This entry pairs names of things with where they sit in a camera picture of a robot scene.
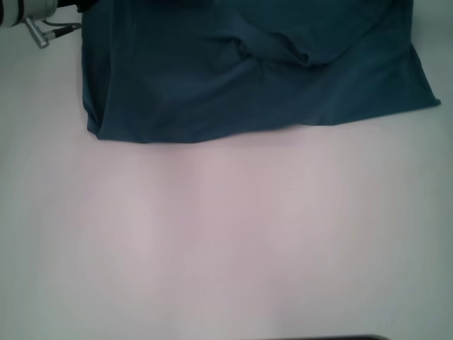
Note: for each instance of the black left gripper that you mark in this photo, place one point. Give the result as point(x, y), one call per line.
point(79, 4)

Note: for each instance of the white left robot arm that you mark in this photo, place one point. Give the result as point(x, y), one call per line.
point(24, 10)

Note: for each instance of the blue shirt with pink print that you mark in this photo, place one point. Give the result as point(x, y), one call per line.
point(247, 71)

